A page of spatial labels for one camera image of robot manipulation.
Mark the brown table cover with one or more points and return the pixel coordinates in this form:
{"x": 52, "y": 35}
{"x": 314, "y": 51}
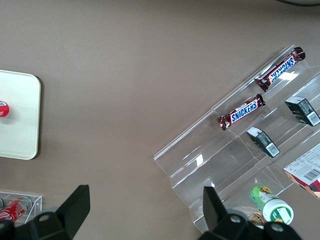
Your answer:
{"x": 125, "y": 75}

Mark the clear acrylic bottle rack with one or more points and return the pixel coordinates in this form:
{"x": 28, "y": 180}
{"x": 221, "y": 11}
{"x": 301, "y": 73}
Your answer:
{"x": 36, "y": 207}

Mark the red white printed carton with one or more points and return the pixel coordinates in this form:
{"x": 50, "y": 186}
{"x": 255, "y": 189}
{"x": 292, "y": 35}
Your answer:
{"x": 305, "y": 172}

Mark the snickers chocolate bar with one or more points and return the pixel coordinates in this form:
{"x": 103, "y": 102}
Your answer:
{"x": 281, "y": 68}
{"x": 243, "y": 112}

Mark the small black white box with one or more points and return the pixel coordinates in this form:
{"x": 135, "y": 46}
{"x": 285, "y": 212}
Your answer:
{"x": 302, "y": 110}
{"x": 262, "y": 141}

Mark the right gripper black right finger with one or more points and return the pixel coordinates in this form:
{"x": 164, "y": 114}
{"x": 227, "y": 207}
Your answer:
{"x": 212, "y": 210}

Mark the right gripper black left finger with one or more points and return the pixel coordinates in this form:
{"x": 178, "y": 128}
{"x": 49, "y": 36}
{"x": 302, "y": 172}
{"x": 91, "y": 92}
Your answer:
{"x": 75, "y": 212}

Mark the clear acrylic stepped stand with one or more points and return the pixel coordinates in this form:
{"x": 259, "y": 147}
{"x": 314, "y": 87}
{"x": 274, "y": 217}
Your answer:
{"x": 212, "y": 162}

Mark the beige plastic tray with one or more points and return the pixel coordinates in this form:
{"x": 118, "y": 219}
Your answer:
{"x": 17, "y": 120}

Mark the red cola bottle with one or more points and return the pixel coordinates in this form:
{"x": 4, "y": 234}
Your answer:
{"x": 15, "y": 210}

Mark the red white yogurt cup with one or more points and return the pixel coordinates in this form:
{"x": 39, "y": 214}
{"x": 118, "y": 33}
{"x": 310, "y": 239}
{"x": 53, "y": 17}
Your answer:
{"x": 3, "y": 108}

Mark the green white capped bottle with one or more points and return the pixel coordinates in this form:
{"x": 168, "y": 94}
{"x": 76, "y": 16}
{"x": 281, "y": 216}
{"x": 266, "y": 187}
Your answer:
{"x": 272, "y": 205}

